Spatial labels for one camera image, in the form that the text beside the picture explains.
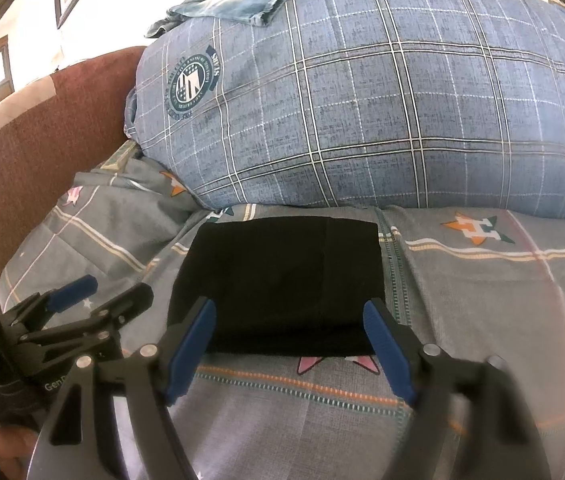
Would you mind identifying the black pants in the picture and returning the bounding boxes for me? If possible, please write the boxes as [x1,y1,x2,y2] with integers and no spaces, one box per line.
[166,216,388,358]

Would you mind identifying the grey patterned bed sheet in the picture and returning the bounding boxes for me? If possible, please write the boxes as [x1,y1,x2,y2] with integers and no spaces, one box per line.
[0,140,565,480]

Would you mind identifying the blue plaid pillow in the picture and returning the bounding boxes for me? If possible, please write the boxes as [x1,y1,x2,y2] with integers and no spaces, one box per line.
[123,0,565,221]

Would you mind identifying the brown headboard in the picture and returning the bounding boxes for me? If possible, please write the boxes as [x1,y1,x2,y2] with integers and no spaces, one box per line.
[0,46,149,288]

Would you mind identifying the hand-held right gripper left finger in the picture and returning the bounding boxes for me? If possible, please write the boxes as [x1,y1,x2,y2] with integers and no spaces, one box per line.
[27,297,217,480]

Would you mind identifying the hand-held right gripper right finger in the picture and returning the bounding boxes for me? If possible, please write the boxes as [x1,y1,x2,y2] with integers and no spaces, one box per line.
[363,297,553,480]

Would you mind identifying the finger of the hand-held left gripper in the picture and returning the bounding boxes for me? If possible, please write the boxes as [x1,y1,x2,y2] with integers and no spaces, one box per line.
[21,282,156,357]
[10,274,100,335]

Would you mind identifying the person's left hand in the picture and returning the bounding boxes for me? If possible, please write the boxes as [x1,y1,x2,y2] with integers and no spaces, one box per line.
[0,422,42,480]

